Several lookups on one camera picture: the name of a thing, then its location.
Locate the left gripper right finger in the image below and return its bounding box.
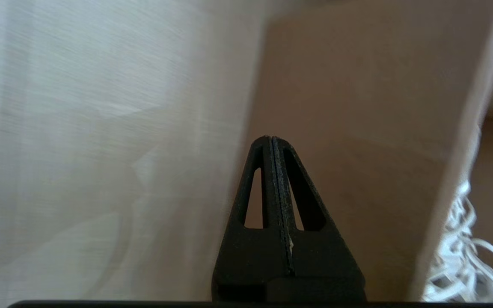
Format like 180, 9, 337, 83
268, 138, 365, 302

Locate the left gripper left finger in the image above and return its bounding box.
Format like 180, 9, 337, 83
212, 136, 292, 302

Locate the white lace-up sneaker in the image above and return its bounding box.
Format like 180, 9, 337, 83
422, 180, 493, 302

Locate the brown cardboard shoe box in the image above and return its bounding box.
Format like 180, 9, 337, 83
229, 0, 493, 302

